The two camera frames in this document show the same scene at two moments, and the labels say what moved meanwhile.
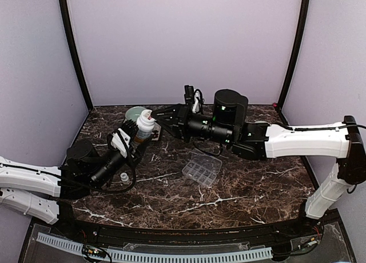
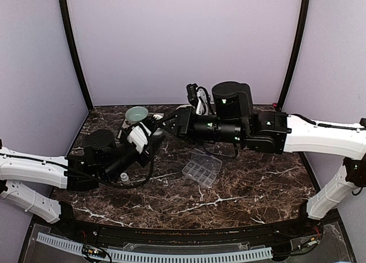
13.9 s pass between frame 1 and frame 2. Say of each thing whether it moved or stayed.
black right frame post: stayed
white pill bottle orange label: moved
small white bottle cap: stayed
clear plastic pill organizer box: stayed
